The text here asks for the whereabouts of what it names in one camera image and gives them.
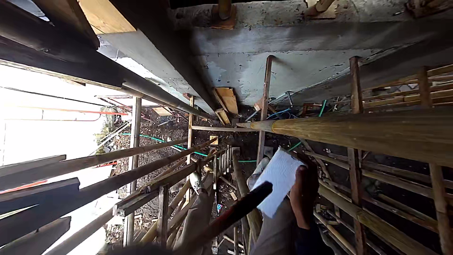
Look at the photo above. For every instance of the person's right hand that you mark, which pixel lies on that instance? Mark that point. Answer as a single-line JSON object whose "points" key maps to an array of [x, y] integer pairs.
{"points": [[305, 198]]}

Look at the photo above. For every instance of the person's right fingers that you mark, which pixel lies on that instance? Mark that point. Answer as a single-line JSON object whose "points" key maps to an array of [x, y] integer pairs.
{"points": [[312, 164]]}

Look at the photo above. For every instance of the person's right thumb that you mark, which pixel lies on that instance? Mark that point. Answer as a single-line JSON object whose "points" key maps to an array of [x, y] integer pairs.
{"points": [[300, 178]]}

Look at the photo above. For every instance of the white rectangular textured block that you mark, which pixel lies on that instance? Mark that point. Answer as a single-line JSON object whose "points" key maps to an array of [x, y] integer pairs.
{"points": [[279, 177]]}

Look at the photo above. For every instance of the person's right forearm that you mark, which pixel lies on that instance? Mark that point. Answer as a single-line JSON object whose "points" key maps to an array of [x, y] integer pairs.
{"points": [[309, 244]]}

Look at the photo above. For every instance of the grey concrete block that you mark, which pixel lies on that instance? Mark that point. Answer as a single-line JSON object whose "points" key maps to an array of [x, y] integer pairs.
{"points": [[268, 151]]}

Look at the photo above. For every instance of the bamboo pole with dark nodes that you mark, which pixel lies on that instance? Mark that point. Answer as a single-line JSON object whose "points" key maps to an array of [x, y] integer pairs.
{"points": [[250, 209]]}

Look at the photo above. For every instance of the person's legs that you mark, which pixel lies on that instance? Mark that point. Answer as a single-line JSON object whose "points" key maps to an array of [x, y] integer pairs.
{"points": [[274, 232]]}

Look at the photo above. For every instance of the thick yellow bamboo pole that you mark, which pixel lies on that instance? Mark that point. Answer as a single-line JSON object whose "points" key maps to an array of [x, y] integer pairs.
{"points": [[371, 133]]}

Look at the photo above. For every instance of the dark brown rounded stick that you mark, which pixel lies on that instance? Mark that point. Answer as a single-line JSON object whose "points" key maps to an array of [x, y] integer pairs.
{"points": [[230, 213]]}

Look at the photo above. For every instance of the thick greenish bamboo pole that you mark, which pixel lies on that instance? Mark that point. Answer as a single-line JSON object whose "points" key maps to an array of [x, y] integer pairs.
{"points": [[371, 217]]}

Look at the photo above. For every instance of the thin horizontal wooden batten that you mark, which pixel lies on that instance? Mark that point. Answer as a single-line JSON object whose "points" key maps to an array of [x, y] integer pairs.
{"points": [[224, 129]]}

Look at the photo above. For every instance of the small square wooden piece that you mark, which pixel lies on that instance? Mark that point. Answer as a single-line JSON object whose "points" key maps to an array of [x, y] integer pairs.
{"points": [[213, 140]]}

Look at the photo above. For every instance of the short yellowish wooden block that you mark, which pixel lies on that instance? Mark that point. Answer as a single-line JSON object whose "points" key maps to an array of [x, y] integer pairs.
{"points": [[223, 117]]}

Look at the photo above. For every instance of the light brown wooden board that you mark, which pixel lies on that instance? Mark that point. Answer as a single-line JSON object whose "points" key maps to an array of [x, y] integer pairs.
{"points": [[228, 100]]}

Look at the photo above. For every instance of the stack of bamboo rails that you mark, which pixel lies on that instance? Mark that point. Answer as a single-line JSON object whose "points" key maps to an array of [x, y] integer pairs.
{"points": [[407, 96]]}

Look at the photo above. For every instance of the squared brown wooden beam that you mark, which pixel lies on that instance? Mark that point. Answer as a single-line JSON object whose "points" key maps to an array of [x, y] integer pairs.
{"points": [[155, 189]]}

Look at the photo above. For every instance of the long dark round pole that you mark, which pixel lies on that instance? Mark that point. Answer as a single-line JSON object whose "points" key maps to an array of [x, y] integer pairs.
{"points": [[145, 95]]}

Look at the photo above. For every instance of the long brown bamboo pole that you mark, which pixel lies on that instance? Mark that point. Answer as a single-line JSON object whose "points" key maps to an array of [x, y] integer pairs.
{"points": [[120, 179]]}

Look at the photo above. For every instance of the long grey bamboo pole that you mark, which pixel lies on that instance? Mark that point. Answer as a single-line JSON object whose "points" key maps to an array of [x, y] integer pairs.
{"points": [[99, 159]]}

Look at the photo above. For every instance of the red metal pipe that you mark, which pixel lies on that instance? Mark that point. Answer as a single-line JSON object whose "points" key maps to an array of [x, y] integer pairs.
{"points": [[88, 111]]}

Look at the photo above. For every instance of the light plywood panel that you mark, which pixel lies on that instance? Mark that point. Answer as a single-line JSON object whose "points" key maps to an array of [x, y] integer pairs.
{"points": [[106, 16]]}

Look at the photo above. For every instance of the weathered grey plank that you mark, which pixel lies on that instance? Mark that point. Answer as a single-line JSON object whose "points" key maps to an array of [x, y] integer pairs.
{"points": [[39, 235], [28, 165], [39, 193]]}

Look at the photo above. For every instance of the dark long wooden beam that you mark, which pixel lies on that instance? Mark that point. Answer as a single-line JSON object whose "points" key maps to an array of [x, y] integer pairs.
{"points": [[53, 69]]}

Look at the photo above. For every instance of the dark wide wooden plank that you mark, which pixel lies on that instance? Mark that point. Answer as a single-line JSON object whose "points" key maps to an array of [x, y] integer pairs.
{"points": [[70, 21]]}

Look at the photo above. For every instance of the dark brown wooden post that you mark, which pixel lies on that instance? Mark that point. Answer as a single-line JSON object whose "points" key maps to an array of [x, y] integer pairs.
{"points": [[355, 180]]}

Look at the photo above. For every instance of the reddish brown wooden post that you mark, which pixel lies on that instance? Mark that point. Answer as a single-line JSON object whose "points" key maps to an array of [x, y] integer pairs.
{"points": [[265, 95]]}

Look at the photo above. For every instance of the light narrow wooden post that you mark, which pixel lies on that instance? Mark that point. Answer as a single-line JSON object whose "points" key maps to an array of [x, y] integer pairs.
{"points": [[190, 122]]}

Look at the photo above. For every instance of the brown rough wooden post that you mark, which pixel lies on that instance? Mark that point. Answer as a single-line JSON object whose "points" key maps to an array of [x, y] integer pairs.
{"points": [[440, 202]]}

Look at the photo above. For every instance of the short dark wooden post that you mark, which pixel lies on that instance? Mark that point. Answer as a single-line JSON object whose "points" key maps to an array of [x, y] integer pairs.
{"points": [[163, 212]]}

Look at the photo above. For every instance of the square wooden base plate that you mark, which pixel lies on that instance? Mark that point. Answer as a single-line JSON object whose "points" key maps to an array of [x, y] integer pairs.
{"points": [[329, 14], [224, 24]]}

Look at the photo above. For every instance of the grey round wooden post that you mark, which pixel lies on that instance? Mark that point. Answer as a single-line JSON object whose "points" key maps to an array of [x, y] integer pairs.
{"points": [[134, 145]]}

